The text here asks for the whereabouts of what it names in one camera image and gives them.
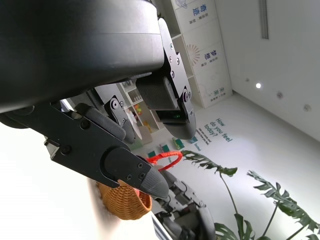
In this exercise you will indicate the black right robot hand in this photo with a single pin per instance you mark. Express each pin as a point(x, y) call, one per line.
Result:
point(195, 220)

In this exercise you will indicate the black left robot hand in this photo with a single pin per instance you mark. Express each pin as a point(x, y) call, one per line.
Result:
point(75, 50)

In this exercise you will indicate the green leafy plant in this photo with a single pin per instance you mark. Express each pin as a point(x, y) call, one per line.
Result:
point(287, 205)

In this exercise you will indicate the white shelf cabinet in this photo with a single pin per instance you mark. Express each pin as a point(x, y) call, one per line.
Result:
point(212, 75)

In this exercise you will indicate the round ceiling spotlight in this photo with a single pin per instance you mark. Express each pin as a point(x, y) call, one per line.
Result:
point(258, 85)

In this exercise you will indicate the long ceiling strip light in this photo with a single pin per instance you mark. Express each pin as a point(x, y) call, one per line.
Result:
point(263, 17)

